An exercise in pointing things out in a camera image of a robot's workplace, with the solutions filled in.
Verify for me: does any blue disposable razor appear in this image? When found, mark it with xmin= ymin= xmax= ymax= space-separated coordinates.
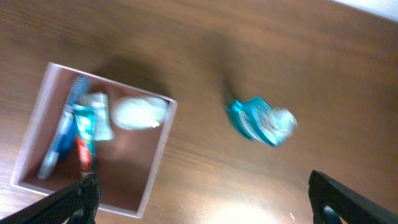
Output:
xmin=58 ymin=105 xmax=77 ymax=160

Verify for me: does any red green toothpaste tube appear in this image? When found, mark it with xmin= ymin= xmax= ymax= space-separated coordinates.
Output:
xmin=73 ymin=104 xmax=97 ymax=177

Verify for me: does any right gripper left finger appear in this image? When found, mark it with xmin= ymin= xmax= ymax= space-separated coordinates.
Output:
xmin=1 ymin=174 xmax=101 ymax=224

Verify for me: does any teal mouthwash bottle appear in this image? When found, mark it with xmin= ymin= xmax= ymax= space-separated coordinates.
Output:
xmin=226 ymin=97 xmax=297 ymax=147

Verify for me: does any blue white toothbrush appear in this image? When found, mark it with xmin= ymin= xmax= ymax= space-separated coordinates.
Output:
xmin=37 ymin=75 xmax=91 ymax=180

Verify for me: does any foam handwash pump bottle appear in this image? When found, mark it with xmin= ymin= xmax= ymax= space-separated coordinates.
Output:
xmin=111 ymin=96 xmax=169 ymax=130

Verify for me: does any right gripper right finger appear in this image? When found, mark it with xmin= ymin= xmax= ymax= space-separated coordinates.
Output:
xmin=308 ymin=170 xmax=397 ymax=224

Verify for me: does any pink open cardboard box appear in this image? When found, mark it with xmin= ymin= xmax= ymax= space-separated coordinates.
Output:
xmin=11 ymin=60 xmax=177 ymax=218

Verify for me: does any green white soap packet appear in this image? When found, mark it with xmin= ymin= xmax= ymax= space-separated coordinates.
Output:
xmin=78 ymin=92 xmax=114 ymax=141

